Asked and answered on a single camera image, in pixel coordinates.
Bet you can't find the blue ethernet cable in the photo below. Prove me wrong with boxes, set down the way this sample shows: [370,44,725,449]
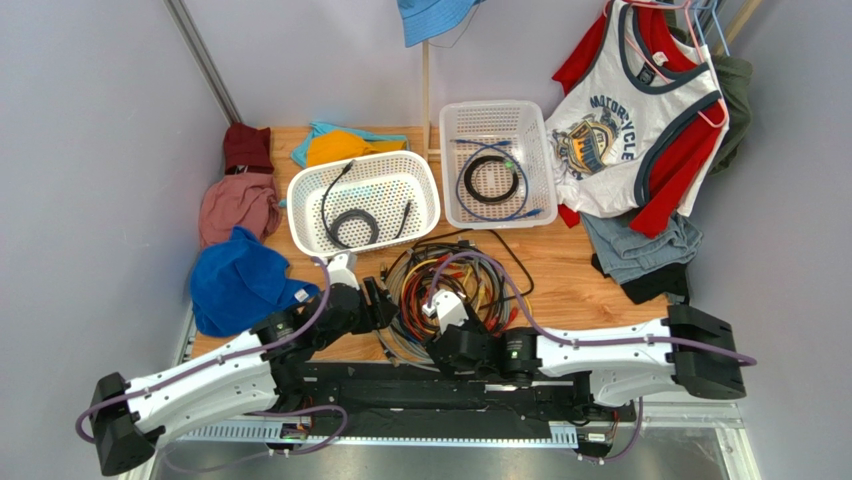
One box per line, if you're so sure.
[449,138,545,223]

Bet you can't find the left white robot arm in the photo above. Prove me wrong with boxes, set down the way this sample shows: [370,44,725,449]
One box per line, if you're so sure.
[83,277,399,476]

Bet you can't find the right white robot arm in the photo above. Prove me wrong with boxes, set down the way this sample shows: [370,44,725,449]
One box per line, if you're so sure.
[423,300,756,407]

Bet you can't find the white oval perforated basket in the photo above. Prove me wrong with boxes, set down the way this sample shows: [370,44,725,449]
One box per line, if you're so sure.
[286,150,441,256]

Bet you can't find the blue cloth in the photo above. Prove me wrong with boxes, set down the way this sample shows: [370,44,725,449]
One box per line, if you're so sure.
[189,226,320,338]

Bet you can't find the pink cloth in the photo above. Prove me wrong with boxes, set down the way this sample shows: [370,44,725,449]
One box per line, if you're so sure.
[198,172,281,249]

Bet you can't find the teal cloth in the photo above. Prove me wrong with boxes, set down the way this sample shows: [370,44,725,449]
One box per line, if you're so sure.
[291,122,409,169]

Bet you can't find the orange cloth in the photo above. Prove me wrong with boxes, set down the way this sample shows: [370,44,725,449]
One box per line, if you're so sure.
[306,130,408,167]

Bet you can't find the white rectangular perforated basket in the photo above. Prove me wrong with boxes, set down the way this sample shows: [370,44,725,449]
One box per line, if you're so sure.
[439,100,557,229]

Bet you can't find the denim jeans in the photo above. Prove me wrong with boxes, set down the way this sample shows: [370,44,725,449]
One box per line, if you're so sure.
[580,211,704,284]

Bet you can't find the dark red cloth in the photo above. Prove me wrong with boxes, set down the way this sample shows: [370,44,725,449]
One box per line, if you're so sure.
[223,122,275,175]

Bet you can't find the black garment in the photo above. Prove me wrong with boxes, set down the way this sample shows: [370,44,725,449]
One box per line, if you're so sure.
[591,254,690,304]

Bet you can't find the white motorcycle tank top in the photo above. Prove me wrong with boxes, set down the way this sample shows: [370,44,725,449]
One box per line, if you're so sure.
[544,0,730,220]

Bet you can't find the blue bucket hat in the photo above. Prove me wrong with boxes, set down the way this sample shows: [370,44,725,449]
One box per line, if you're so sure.
[396,0,481,48]

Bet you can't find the red shirt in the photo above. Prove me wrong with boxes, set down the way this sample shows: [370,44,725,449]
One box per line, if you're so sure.
[552,5,730,239]

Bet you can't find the pink clothes hanger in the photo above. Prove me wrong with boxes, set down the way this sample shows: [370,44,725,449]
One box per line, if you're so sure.
[626,1,729,128]

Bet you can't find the olive green garment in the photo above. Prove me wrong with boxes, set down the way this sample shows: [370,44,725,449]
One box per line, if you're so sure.
[639,20,753,191]

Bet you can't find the grey ethernet cable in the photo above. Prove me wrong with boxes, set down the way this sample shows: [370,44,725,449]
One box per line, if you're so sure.
[372,246,510,371]

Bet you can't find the red ethernet cable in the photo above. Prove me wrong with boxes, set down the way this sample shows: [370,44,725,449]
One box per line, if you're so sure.
[399,256,522,341]

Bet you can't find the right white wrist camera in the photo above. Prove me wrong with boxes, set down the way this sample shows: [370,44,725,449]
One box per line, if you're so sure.
[421,289,469,334]

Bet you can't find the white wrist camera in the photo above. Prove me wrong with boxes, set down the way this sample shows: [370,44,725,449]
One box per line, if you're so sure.
[421,289,469,334]
[326,251,360,290]

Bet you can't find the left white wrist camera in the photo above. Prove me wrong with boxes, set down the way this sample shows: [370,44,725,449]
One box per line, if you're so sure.
[326,251,360,290]

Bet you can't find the yellow ethernet cable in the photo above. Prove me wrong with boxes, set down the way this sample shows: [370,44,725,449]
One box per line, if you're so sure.
[397,256,535,347]

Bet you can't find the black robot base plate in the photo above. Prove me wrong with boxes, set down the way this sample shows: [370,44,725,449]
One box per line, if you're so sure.
[271,362,637,433]

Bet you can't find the thin black cable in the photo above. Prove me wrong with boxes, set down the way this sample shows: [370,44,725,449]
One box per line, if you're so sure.
[380,229,535,351]

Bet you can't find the white slotted cable duct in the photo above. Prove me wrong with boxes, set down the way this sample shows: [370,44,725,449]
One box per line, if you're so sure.
[179,417,579,449]

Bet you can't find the black coiled cable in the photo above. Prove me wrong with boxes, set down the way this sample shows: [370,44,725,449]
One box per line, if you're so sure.
[463,154,520,204]

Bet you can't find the aluminium frame post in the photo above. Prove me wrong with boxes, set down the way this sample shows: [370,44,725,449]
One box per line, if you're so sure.
[163,0,243,124]

